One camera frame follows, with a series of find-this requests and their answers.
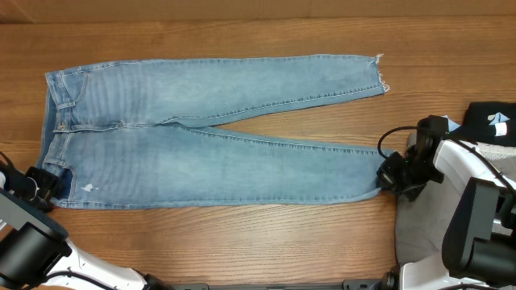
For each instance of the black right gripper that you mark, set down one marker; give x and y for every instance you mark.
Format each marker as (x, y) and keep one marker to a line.
(387, 175)

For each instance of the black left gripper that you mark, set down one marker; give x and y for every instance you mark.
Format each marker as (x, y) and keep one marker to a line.
(48, 183)

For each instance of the light blue denim jeans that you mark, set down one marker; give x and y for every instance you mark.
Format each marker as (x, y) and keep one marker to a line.
(144, 134)

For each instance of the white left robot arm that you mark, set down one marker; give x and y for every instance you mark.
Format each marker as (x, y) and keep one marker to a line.
(37, 250)

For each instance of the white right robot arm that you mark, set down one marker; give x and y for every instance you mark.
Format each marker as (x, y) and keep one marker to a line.
(456, 227)

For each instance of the grey folded garment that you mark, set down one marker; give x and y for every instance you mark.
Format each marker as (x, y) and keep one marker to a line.
(421, 224)

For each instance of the black folded garment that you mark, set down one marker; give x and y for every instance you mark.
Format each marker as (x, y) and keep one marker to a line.
(490, 122)

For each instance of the brown cardboard back panel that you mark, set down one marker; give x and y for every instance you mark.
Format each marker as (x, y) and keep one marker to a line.
(99, 11)

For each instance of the black rail at table edge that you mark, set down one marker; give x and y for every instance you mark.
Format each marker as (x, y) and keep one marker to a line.
(366, 284)

